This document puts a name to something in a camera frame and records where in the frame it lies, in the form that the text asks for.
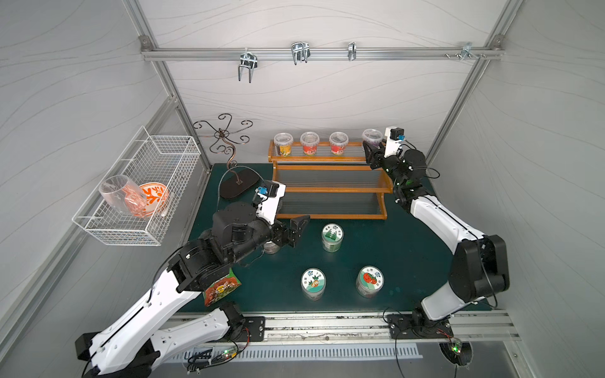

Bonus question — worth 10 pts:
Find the jar with purple flower lid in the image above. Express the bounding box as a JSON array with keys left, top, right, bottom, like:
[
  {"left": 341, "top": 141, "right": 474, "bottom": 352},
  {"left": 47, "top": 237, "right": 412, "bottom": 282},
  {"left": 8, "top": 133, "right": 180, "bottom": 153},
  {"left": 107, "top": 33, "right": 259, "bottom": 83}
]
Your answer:
[{"left": 263, "top": 241, "right": 280, "bottom": 255}]

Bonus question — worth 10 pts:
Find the jar with green tree lid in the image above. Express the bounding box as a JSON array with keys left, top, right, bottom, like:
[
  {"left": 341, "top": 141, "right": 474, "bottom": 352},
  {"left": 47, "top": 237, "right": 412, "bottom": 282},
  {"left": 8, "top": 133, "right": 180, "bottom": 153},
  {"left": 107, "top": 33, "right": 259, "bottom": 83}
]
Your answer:
[{"left": 321, "top": 223, "right": 344, "bottom": 253}]

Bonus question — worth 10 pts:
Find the jar with carrot lid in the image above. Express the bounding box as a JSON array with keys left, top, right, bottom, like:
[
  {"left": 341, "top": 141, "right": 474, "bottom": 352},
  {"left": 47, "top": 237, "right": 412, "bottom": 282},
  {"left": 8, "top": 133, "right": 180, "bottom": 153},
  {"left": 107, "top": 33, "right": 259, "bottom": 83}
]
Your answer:
[{"left": 301, "top": 268, "right": 326, "bottom": 301}]

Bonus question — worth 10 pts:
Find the small clear yellow seed container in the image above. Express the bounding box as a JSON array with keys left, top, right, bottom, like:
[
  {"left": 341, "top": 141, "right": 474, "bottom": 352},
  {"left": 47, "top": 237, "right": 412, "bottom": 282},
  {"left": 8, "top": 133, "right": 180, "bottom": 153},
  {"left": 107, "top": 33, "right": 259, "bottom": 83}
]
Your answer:
[{"left": 274, "top": 132, "right": 294, "bottom": 157}]

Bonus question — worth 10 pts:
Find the small clear red seed container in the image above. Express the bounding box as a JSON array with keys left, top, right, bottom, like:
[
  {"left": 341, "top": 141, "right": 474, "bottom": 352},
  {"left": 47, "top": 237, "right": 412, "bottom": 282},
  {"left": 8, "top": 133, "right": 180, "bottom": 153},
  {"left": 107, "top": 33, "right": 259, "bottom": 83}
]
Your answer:
[{"left": 300, "top": 132, "right": 320, "bottom": 156}]

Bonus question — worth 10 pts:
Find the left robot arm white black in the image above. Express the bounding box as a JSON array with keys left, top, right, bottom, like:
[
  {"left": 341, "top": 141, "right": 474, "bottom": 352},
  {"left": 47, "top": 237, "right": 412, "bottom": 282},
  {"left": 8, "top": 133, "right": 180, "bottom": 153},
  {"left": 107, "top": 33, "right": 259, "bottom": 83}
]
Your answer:
[{"left": 76, "top": 203, "right": 310, "bottom": 377}]

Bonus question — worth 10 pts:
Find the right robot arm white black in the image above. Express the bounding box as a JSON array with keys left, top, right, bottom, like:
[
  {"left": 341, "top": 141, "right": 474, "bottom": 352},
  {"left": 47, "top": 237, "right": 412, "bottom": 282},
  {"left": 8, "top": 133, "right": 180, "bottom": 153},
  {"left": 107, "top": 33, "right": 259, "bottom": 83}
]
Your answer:
[{"left": 362, "top": 142, "right": 510, "bottom": 329}]

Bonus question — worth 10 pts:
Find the wooden two-tier shelf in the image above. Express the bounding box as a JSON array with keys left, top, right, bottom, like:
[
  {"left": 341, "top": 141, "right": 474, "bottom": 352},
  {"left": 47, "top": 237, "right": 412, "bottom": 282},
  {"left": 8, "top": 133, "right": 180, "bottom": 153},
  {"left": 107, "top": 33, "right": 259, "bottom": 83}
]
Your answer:
[{"left": 268, "top": 141, "right": 392, "bottom": 220}]

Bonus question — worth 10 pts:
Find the black metal jewelry stand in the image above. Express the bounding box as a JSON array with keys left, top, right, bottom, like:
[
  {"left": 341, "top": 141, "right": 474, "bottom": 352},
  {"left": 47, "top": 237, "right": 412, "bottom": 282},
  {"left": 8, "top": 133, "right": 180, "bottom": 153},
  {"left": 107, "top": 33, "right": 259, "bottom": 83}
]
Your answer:
[{"left": 193, "top": 113, "right": 260, "bottom": 200}]

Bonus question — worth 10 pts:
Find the green snack bag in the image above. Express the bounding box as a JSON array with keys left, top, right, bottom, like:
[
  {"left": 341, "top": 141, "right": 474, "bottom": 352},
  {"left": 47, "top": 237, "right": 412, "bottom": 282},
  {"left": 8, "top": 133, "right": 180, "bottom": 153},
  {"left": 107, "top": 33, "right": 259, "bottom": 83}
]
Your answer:
[{"left": 203, "top": 269, "right": 241, "bottom": 307}]

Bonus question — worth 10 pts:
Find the orange patterned bowl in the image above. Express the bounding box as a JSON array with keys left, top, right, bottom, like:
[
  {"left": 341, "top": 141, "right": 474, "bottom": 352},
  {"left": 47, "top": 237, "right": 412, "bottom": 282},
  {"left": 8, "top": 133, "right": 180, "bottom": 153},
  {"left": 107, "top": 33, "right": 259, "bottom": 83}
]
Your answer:
[{"left": 135, "top": 182, "right": 170, "bottom": 218}]

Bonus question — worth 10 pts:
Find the jar with tomato lid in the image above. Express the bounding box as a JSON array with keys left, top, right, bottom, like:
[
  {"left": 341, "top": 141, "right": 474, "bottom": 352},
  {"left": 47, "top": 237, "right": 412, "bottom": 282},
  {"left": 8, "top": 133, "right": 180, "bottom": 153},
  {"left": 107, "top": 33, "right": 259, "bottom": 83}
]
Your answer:
[{"left": 355, "top": 266, "right": 384, "bottom": 299}]

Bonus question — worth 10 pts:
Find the small metal hook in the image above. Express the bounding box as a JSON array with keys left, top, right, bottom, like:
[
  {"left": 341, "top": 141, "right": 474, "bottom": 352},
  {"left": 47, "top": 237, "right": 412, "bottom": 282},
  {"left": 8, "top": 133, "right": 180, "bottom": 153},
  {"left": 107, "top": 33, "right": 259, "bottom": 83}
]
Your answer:
[{"left": 348, "top": 42, "right": 357, "bottom": 61}]

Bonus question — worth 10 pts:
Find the clear glass cup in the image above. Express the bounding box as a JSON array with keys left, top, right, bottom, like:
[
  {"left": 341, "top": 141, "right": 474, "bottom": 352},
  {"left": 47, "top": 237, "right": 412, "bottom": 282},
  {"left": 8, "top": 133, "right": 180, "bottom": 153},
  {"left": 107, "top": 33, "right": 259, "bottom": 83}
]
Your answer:
[{"left": 99, "top": 175, "right": 147, "bottom": 216}]

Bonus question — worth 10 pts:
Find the metal double hook middle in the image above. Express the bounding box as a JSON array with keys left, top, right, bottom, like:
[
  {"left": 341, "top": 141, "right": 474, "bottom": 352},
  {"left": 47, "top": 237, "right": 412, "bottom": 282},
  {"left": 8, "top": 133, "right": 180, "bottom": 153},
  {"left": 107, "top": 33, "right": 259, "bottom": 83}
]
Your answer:
[{"left": 291, "top": 42, "right": 310, "bottom": 66}]

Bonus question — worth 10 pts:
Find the metal double hook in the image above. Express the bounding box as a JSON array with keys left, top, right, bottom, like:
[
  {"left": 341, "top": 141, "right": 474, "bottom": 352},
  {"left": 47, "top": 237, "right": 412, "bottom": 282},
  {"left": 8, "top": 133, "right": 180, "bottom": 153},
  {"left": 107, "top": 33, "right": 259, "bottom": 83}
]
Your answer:
[
  {"left": 238, "top": 52, "right": 258, "bottom": 83},
  {"left": 291, "top": 42, "right": 310, "bottom": 66}
]

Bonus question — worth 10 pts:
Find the metal double hook left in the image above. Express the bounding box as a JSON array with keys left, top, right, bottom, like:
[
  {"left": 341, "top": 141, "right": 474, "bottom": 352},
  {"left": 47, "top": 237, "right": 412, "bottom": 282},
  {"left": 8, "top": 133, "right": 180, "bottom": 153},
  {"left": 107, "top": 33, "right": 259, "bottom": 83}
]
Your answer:
[{"left": 238, "top": 52, "right": 258, "bottom": 83}]

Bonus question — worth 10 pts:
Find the black round floor fan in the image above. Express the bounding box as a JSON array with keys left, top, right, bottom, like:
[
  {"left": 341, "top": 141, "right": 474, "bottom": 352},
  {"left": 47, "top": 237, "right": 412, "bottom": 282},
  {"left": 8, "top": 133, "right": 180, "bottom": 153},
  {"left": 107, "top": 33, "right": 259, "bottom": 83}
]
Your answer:
[{"left": 439, "top": 341, "right": 473, "bottom": 367}]

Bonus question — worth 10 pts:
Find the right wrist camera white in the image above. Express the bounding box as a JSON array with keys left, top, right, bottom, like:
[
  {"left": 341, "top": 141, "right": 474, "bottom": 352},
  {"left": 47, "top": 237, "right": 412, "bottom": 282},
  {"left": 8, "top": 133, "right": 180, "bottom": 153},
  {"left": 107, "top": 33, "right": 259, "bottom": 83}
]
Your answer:
[{"left": 384, "top": 127, "right": 405, "bottom": 157}]

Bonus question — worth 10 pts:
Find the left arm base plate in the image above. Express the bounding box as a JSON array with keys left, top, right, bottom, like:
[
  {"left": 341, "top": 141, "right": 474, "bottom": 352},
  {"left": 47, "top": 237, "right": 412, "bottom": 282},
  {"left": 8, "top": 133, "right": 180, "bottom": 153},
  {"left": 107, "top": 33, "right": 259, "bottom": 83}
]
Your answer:
[{"left": 211, "top": 316, "right": 266, "bottom": 343}]

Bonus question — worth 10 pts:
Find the white wire basket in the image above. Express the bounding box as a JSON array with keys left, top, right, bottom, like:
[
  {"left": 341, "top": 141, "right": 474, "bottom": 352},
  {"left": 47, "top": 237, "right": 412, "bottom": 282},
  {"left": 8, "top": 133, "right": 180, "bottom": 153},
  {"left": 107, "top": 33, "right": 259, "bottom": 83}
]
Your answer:
[{"left": 72, "top": 127, "right": 200, "bottom": 247}]

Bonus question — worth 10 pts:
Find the aluminium top rail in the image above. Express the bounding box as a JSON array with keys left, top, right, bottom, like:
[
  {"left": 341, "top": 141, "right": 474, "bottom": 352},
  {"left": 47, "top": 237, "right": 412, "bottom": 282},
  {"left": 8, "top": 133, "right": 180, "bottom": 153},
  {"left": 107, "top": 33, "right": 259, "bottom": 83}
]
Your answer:
[{"left": 141, "top": 46, "right": 505, "bottom": 62}]

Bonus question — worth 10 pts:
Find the aluminium rail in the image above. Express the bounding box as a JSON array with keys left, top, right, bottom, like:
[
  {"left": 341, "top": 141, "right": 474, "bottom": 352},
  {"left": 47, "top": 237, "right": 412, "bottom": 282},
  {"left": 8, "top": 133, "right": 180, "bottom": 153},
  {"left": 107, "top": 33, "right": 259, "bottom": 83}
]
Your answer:
[
  {"left": 141, "top": 46, "right": 505, "bottom": 62},
  {"left": 244, "top": 310, "right": 521, "bottom": 346}
]

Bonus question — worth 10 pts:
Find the white slotted cable duct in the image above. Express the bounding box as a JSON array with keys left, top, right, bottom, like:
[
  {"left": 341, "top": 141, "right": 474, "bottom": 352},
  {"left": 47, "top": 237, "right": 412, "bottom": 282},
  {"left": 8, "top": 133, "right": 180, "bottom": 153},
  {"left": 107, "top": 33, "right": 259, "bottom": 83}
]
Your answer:
[{"left": 162, "top": 343, "right": 423, "bottom": 364}]

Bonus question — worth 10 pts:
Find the metal bracket hook right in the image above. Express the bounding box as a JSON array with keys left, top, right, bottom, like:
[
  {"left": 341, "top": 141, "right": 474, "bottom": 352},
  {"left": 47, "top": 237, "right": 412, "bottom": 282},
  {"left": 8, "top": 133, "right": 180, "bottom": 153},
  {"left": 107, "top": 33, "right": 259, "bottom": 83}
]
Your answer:
[{"left": 444, "top": 43, "right": 487, "bottom": 61}]

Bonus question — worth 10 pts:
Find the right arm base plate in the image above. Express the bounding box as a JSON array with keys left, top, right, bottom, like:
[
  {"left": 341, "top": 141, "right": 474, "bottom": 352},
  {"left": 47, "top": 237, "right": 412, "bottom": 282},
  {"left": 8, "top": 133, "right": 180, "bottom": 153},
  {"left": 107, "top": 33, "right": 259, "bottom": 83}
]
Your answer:
[{"left": 384, "top": 313, "right": 454, "bottom": 340}]

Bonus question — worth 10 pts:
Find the aluminium front rail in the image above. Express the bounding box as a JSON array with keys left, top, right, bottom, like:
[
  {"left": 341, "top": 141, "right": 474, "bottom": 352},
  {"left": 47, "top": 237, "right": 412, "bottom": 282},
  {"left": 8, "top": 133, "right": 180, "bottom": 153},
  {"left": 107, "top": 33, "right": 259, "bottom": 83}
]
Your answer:
[{"left": 244, "top": 310, "right": 521, "bottom": 346}]

